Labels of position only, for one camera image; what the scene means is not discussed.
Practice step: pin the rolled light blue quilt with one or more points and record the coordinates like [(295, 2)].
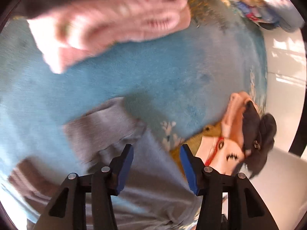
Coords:
[(287, 12)]

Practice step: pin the pink car-print garment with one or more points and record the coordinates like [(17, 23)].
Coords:
[(223, 153)]

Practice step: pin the white glossy wardrobe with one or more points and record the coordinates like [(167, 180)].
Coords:
[(283, 76)]

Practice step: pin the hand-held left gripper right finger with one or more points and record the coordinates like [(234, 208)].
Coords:
[(189, 170)]

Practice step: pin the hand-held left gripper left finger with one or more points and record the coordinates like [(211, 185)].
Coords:
[(123, 170)]

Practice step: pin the folded cartoon-print blanket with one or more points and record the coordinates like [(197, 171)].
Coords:
[(249, 12)]

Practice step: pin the grey sweater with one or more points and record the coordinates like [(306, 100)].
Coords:
[(148, 184)]

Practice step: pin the teal floral blanket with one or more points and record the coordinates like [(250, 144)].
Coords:
[(144, 76)]

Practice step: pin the black fleece-lined garment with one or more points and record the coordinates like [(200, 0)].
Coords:
[(263, 136)]

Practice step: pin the folded pink garment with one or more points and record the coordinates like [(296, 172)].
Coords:
[(108, 26)]

